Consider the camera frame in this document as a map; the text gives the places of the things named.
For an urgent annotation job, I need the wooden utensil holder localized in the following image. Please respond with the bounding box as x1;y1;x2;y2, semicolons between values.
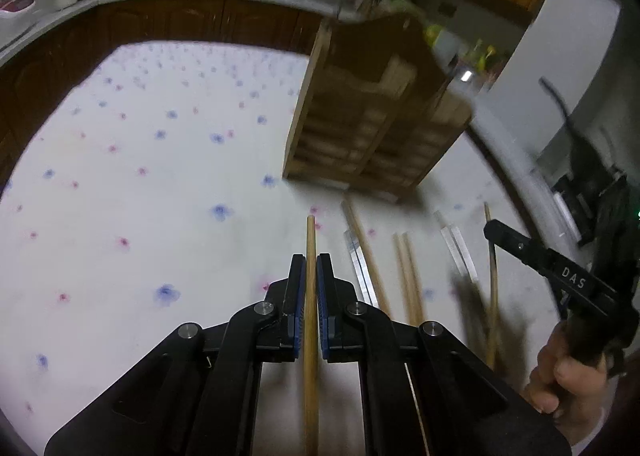
282;14;474;204

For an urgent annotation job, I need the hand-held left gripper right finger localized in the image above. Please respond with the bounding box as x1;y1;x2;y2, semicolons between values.
317;254;572;456

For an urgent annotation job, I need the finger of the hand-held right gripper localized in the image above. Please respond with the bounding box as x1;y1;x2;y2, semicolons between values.
483;219;557;283

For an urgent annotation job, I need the person's right hand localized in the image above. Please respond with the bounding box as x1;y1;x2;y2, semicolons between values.
522;322;617;437

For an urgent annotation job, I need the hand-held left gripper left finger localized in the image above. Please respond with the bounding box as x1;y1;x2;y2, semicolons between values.
44;253;307;456

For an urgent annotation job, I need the silver metal chopstick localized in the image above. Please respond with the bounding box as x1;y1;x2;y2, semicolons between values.
433;210;473;281
350;236;379;309
440;226;480;283
343;231;371;307

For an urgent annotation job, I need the wooden chopstick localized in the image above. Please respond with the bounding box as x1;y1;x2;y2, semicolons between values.
401;232;427;325
483;202;502;369
305;216;320;456
393;233;418;327
341;200;392;319

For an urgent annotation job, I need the white floral tablecloth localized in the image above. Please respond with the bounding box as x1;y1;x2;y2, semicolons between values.
0;40;551;456

